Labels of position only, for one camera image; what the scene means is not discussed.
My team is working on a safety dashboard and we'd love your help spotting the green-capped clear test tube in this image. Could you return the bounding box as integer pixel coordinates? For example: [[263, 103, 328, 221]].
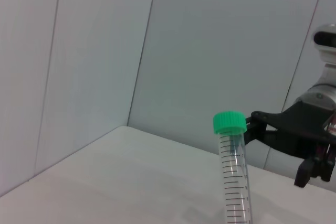
[[212, 110, 253, 224]]

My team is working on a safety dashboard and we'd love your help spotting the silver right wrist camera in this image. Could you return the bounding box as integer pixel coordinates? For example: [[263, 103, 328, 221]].
[[311, 24, 336, 65]]

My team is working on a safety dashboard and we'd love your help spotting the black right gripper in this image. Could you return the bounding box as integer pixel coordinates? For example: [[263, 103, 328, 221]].
[[244, 101, 336, 188]]

